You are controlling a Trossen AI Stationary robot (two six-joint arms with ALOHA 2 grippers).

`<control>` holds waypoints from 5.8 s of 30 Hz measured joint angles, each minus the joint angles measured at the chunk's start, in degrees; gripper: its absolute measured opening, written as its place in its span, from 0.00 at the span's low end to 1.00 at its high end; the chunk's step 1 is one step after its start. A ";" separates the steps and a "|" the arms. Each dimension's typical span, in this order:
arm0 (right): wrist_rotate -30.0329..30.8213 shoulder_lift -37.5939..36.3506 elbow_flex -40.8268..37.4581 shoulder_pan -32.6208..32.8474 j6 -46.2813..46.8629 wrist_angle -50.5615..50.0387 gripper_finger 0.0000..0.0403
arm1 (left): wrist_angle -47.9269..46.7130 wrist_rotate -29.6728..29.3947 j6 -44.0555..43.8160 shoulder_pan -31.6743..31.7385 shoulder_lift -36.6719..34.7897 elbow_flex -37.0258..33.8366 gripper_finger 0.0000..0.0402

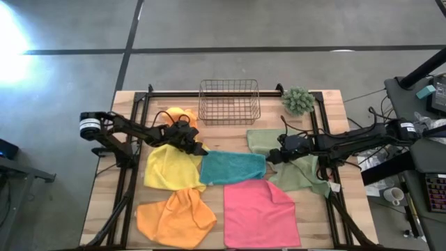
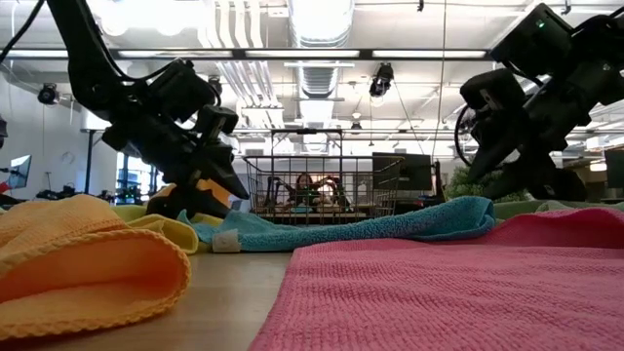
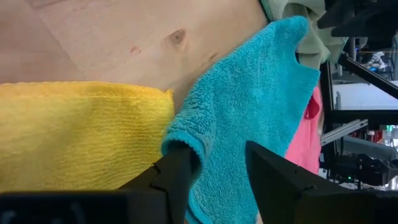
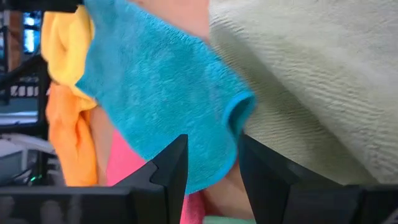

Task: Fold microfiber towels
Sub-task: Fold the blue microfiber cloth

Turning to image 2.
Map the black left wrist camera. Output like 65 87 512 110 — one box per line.
193 103 241 143

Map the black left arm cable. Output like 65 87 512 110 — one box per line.
0 0 172 84

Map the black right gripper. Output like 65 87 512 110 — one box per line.
465 62 594 203

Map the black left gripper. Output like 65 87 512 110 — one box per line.
101 119 252 219

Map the teal microfiber towel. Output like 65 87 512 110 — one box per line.
175 195 497 254

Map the lit tilted monitor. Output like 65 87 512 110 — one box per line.
5 154 33 191

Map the pink microfiber towel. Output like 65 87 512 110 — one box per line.
247 206 624 351

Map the black computer monitor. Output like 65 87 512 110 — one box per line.
371 151 435 193

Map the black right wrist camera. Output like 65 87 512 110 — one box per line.
458 67 528 114

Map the green plant in white pot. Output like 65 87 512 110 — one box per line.
445 164 532 204

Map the dark computer monitor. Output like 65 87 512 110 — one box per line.
604 147 624 189

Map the black metal frame stand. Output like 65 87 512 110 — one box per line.
270 128 343 157

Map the black wire basket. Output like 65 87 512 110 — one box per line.
243 154 406 227

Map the orange microfiber towel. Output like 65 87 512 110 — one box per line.
153 177 233 210
0 193 192 341

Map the green microfiber towel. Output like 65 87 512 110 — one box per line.
491 198 624 221

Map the person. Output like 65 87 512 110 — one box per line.
291 171 324 210

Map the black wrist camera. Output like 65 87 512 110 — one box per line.
458 67 528 114
193 103 241 143

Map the black frame stand with box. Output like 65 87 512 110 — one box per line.
80 127 162 196

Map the yellow microfiber towel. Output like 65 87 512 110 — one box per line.
110 203 226 255

